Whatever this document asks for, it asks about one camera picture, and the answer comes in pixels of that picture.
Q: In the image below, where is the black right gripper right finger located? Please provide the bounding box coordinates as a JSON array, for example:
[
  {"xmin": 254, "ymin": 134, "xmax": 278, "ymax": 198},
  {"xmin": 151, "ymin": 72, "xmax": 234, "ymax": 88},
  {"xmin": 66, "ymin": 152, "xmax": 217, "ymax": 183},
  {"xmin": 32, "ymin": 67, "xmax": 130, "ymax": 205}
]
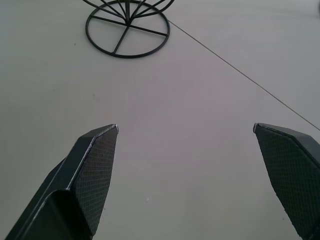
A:
[{"xmin": 252, "ymin": 122, "xmax": 320, "ymax": 240}]

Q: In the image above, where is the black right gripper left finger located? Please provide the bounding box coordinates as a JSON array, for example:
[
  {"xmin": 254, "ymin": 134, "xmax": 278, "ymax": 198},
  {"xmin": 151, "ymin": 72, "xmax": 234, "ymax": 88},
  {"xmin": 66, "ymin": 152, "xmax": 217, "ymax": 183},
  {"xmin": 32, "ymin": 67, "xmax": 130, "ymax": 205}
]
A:
[{"xmin": 4, "ymin": 123, "xmax": 120, "ymax": 240}]

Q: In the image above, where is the black wire basket stand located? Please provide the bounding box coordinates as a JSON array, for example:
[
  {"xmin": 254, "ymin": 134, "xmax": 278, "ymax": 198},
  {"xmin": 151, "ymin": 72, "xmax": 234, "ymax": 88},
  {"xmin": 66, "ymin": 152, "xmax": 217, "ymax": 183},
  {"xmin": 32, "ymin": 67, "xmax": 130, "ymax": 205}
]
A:
[{"xmin": 82, "ymin": 0, "xmax": 176, "ymax": 59}]

